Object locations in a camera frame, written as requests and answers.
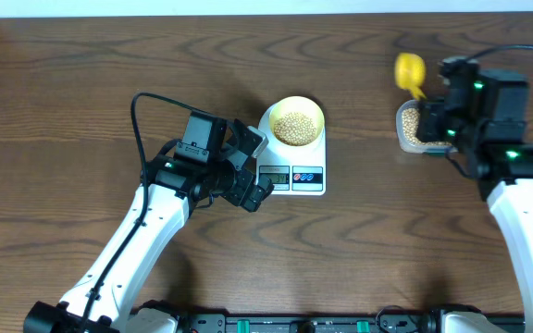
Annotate yellow plastic measuring scoop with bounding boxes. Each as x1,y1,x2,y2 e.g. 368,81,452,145
394,53,426,100

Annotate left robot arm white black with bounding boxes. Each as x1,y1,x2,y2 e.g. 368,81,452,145
23,111,273,333

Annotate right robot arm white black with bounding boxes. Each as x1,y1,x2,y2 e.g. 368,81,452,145
416,56,533,332

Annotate white digital kitchen scale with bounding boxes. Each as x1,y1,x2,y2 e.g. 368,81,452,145
256,105,327,196

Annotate soybeans in yellow bowl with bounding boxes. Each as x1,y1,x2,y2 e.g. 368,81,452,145
274,112,317,146

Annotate pale yellow bowl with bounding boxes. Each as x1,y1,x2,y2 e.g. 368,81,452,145
267,96,325,147

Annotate soybeans pile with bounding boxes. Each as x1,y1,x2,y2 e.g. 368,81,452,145
402,107,447,146

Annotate clear plastic container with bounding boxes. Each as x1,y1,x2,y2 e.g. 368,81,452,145
396,100,456,155

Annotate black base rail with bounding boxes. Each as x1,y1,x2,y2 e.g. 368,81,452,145
130,300,527,333

